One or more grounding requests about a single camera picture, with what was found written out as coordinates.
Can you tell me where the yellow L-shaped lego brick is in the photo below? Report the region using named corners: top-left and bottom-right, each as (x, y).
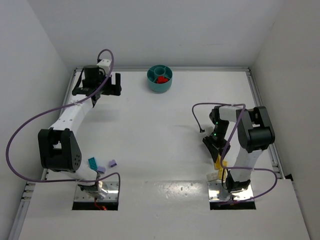
top-left (213, 155), bottom-right (228, 171)

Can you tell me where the long red lego brick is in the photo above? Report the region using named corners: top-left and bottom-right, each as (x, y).
top-left (156, 76), bottom-right (162, 84)

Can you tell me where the long yellow lego brick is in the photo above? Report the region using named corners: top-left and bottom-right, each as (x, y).
top-left (218, 167), bottom-right (228, 181)

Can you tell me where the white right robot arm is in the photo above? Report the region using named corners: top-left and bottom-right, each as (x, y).
top-left (202, 106), bottom-right (275, 193)

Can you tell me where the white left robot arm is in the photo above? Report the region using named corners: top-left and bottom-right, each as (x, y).
top-left (38, 65), bottom-right (122, 194)

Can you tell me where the white lego brick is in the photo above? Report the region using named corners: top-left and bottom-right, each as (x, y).
top-left (206, 171), bottom-right (219, 182)

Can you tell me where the teal divided round container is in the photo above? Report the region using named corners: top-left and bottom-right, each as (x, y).
top-left (147, 65), bottom-right (173, 94)

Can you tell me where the purple lego brick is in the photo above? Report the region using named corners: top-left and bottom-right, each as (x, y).
top-left (108, 159), bottom-right (118, 168)

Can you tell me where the teal lego brick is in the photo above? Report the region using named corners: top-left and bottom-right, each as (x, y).
top-left (88, 157), bottom-right (98, 171)

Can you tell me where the lilac lego plate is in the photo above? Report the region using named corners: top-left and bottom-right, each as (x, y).
top-left (97, 166), bottom-right (106, 174)

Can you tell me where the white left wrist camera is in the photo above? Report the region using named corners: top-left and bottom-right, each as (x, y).
top-left (96, 59), bottom-right (112, 75)

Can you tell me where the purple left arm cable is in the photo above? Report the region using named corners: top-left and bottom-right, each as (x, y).
top-left (5, 48), bottom-right (121, 187)

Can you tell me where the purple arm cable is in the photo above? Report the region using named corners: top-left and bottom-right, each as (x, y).
top-left (5, 48), bottom-right (121, 187)
top-left (191, 102), bottom-right (278, 203)

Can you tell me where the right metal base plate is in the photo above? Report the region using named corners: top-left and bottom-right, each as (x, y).
top-left (207, 180), bottom-right (254, 203)

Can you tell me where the metal base plate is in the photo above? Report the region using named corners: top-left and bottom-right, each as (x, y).
top-left (207, 180), bottom-right (254, 203)
top-left (74, 181), bottom-right (120, 203)

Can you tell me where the right aluminium table rail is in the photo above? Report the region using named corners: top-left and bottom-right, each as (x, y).
top-left (246, 67), bottom-right (286, 180)

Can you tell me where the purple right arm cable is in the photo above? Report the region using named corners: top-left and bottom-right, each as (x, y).
top-left (191, 102), bottom-right (278, 203)

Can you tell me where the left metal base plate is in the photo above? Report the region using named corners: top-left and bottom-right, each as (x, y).
top-left (74, 181), bottom-right (120, 203)

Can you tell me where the aluminium table edge rail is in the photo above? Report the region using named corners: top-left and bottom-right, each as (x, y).
top-left (7, 67), bottom-right (77, 240)

